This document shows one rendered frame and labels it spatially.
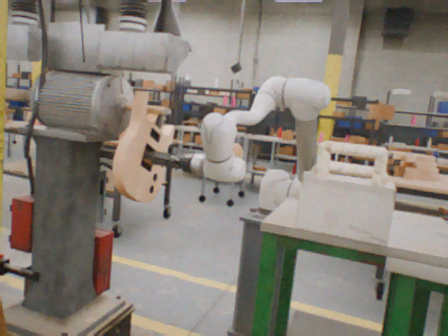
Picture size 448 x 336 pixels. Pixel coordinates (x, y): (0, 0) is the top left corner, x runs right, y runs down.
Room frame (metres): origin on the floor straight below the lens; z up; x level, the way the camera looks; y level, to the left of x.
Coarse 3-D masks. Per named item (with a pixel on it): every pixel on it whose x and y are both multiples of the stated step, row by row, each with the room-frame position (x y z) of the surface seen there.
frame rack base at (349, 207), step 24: (312, 192) 1.21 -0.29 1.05; (336, 192) 1.18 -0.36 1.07; (360, 192) 1.16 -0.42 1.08; (384, 192) 1.14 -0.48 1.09; (312, 216) 1.21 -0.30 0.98; (336, 216) 1.18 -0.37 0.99; (360, 216) 1.16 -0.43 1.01; (384, 216) 1.13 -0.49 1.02; (360, 240) 1.15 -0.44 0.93; (384, 240) 1.13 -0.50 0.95
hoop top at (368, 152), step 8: (320, 144) 1.22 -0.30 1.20; (328, 144) 1.21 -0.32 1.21; (336, 144) 1.21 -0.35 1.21; (344, 144) 1.20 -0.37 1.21; (328, 152) 1.22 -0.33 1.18; (336, 152) 1.20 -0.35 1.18; (344, 152) 1.19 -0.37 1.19; (352, 152) 1.18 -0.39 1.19; (360, 152) 1.18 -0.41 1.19; (368, 152) 1.17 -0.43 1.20; (376, 152) 1.16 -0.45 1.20; (384, 152) 1.15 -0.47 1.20
